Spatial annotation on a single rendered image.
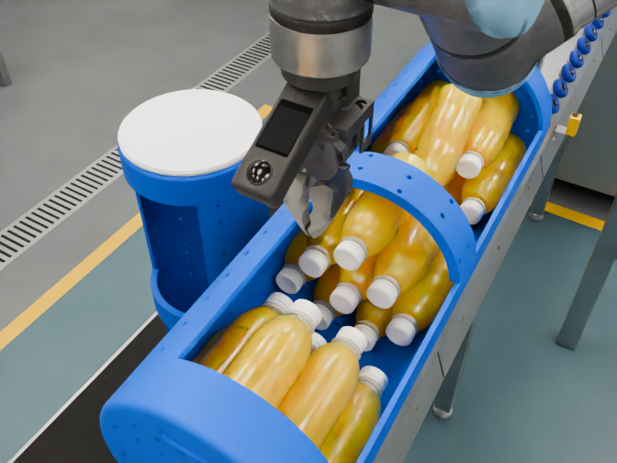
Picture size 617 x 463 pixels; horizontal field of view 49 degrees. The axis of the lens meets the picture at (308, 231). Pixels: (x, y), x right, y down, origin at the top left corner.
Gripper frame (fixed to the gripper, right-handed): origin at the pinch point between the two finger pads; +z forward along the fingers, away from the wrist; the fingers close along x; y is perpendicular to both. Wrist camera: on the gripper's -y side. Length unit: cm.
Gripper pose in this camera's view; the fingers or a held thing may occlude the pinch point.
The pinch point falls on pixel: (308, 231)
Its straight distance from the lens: 74.5
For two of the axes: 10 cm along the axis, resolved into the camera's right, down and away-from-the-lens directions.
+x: -8.7, -3.4, 3.6
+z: 0.0, 7.2, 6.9
